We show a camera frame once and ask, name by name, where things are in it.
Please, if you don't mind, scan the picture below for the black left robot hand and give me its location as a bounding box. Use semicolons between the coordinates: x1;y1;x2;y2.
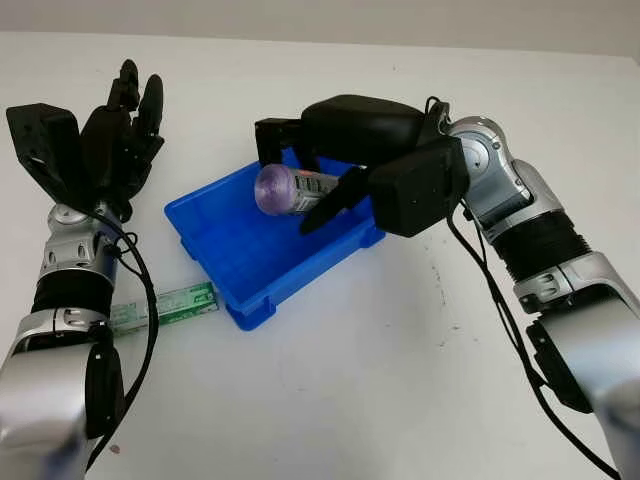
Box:
78;59;167;224

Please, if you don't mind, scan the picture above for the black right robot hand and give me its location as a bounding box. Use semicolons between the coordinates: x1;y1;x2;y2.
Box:
253;93;437;236

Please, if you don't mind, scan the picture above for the silver purple drink can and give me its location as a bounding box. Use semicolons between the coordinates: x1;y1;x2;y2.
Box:
254;163;352;218

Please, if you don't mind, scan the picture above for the long green white carton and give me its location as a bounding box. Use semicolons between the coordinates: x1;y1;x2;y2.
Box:
110;281;220;337

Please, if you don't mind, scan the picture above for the blue plastic tray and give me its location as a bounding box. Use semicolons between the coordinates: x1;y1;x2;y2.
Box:
163;148;387;333

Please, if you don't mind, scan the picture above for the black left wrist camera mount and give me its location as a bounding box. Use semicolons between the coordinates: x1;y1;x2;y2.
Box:
5;103;84;205

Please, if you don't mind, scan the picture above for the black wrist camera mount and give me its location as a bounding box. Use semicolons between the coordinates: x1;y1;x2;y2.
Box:
367;135;471;239
5;103;84;205

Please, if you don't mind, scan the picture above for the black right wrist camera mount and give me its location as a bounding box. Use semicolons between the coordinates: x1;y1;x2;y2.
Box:
367;135;471;239

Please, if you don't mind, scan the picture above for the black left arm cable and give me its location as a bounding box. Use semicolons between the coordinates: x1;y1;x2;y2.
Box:
84;207;161;461

